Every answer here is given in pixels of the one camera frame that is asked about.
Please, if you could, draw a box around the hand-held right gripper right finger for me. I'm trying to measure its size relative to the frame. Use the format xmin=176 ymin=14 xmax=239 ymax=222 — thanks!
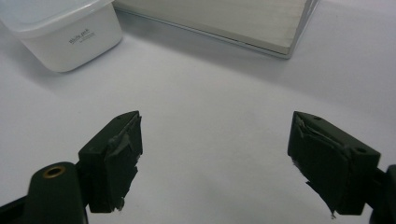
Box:
xmin=287 ymin=110 xmax=382 ymax=218

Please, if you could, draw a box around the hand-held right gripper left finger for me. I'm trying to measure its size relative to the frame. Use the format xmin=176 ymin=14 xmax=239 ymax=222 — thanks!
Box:
xmin=78 ymin=110 xmax=144 ymax=214

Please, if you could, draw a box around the white plastic storage box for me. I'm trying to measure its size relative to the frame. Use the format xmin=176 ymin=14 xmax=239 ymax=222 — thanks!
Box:
xmin=0 ymin=0 xmax=123 ymax=74

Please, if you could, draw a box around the flat grey-white box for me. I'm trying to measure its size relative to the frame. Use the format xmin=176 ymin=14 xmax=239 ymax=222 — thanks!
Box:
xmin=112 ymin=0 xmax=320 ymax=60

